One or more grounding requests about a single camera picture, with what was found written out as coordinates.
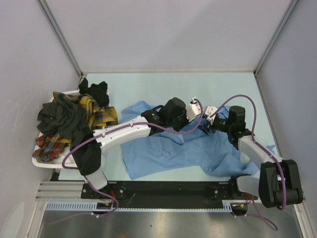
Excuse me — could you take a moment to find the light blue long sleeve shirt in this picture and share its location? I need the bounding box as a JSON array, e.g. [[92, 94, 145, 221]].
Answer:
[[120, 100, 276, 180]]

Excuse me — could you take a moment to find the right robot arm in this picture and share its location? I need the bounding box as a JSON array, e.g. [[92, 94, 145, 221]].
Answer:
[[203, 106, 304, 209]]

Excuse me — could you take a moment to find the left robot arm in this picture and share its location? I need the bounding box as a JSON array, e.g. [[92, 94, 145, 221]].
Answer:
[[70, 97, 201, 198]]

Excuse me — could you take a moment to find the yellow plaid shirt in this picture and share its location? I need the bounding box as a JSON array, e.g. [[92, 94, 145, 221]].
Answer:
[[53, 92, 118, 129]]

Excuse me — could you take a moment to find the black shirt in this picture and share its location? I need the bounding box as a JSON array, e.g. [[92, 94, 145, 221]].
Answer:
[[79, 78, 109, 108]]

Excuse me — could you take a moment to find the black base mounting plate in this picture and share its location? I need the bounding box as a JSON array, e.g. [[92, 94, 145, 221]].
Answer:
[[81, 181, 251, 208]]

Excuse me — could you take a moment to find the dark grey striped shirt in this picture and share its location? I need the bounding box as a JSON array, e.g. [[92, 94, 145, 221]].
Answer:
[[37, 99, 87, 139]]

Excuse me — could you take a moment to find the white shirt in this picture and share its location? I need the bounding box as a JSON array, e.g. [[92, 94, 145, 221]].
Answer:
[[53, 146, 76, 167]]

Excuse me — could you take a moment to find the red plaid shirt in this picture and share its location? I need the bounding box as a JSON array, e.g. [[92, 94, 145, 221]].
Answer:
[[32, 134, 71, 163]]

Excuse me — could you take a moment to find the white laundry basket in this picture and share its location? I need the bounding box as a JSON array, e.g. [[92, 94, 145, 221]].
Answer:
[[32, 91, 95, 169]]

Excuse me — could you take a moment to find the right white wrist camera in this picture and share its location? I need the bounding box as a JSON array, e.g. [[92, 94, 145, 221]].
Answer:
[[204, 106, 218, 125]]

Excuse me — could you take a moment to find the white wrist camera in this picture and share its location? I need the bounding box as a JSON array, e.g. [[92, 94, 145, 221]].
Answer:
[[186, 97, 203, 122], [204, 106, 218, 125]]

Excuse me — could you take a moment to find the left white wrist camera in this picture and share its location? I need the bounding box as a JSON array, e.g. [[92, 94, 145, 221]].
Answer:
[[186, 97, 203, 122]]

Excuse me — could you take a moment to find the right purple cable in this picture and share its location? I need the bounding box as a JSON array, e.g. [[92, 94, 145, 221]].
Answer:
[[209, 94, 288, 231]]

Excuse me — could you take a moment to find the purple cable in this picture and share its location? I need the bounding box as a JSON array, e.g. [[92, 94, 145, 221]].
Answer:
[[61, 98, 206, 219], [209, 94, 288, 231]]

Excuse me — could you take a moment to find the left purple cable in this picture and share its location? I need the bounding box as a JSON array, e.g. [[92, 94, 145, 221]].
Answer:
[[61, 98, 206, 219]]

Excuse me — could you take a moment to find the white slotted cable duct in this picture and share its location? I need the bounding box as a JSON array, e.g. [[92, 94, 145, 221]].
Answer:
[[45, 201, 247, 213]]

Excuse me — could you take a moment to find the right aluminium frame post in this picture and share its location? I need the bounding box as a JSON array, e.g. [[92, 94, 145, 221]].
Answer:
[[253, 0, 300, 77]]

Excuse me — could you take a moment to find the aluminium frame post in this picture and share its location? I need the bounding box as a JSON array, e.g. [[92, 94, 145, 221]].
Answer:
[[37, 0, 83, 77], [253, 0, 300, 77]]

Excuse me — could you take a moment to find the aluminium front rail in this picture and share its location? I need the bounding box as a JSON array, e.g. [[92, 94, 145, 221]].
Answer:
[[36, 180, 87, 202]]

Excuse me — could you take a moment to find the left aluminium frame post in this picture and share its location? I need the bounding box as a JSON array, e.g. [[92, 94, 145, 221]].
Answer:
[[37, 0, 83, 77]]

